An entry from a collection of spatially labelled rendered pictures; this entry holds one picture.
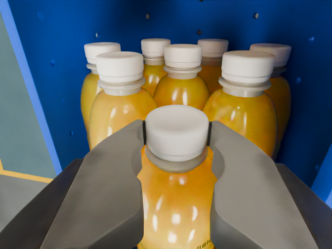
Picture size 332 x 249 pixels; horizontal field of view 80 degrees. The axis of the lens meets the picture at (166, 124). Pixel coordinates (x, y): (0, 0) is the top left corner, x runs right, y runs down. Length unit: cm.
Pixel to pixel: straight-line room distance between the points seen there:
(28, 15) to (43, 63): 4
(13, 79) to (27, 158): 69
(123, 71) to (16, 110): 170
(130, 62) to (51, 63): 11
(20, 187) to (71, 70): 216
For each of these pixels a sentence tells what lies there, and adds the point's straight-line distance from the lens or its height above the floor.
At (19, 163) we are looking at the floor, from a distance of 216.
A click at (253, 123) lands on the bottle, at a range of 17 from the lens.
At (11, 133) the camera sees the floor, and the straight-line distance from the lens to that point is 199.
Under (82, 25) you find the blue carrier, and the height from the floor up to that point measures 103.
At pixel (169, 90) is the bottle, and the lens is 20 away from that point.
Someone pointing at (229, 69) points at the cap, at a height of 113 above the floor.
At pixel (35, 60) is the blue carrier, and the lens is 23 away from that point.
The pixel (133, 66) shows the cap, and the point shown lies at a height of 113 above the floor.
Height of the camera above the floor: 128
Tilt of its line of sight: 62 degrees down
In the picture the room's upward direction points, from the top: 173 degrees counter-clockwise
